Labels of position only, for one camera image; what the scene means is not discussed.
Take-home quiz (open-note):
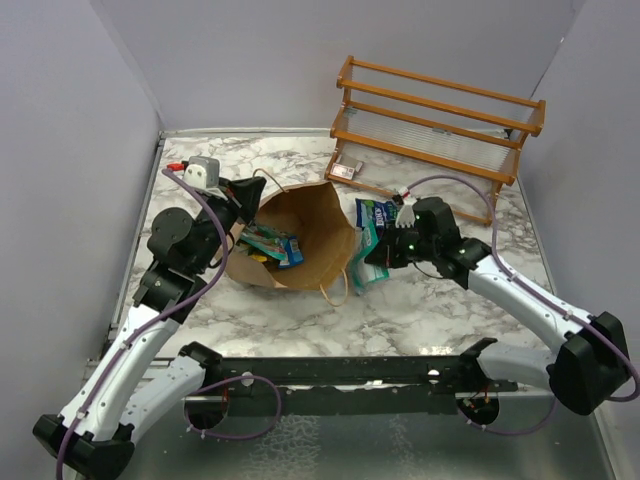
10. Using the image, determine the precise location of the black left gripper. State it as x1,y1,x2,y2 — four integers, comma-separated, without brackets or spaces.
193,176,266,273

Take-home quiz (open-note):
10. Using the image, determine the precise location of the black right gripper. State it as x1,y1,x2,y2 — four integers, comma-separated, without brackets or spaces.
364,220,438,269

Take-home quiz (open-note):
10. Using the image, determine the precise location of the green snack packet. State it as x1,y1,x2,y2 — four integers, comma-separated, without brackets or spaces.
347,225,391,297

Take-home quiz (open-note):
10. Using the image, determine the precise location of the blue Bonk snack bag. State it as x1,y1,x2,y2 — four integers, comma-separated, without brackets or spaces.
355,198,398,238

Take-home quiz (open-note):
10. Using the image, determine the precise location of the teal snack packet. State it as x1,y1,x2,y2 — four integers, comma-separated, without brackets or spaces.
240,224,289,267

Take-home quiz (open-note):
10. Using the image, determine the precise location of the brown paper bag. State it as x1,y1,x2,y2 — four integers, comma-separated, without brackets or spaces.
225,181,356,307

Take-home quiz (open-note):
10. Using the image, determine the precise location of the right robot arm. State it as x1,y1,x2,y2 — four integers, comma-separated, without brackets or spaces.
364,197,637,415

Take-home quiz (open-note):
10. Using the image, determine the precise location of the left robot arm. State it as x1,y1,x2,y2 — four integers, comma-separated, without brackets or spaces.
33,173,266,479

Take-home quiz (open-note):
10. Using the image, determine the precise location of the blue snack bar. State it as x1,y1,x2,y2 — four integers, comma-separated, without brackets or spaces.
280,236,304,268

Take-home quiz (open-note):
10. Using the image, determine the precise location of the small red white box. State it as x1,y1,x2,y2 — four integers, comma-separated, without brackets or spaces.
330,161,364,180

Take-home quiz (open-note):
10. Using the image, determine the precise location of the orange wooden shelf rack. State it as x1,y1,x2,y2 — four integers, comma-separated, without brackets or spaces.
324,56,547,225

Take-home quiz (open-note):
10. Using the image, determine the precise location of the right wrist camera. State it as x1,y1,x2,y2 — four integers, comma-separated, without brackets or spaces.
395,199,416,228

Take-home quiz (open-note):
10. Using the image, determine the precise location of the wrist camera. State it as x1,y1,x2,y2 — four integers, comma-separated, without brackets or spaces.
183,156,220,191
395,199,416,228

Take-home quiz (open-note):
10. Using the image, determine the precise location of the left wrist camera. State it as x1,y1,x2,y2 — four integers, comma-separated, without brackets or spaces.
183,156,220,191

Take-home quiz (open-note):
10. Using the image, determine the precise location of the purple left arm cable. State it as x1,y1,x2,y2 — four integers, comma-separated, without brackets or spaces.
54,162,283,476

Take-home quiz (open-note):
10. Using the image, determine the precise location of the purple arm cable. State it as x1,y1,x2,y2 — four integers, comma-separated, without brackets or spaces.
54,162,283,476
394,174,640,436

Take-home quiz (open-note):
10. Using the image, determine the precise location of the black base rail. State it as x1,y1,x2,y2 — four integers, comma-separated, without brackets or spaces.
185,355,517,417

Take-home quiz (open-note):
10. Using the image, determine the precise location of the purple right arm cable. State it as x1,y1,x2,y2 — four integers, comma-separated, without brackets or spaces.
394,174,640,436

